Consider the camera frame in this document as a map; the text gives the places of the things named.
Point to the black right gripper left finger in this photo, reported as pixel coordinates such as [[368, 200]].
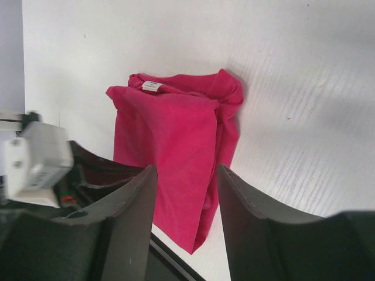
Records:
[[108, 240]]

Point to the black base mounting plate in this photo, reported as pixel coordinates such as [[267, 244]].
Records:
[[164, 264]]

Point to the pink t shirt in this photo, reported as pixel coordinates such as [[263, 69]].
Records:
[[185, 126]]

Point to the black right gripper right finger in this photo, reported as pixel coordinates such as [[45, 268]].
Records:
[[269, 240]]

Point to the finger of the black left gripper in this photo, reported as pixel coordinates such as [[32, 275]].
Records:
[[96, 194], [95, 162]]

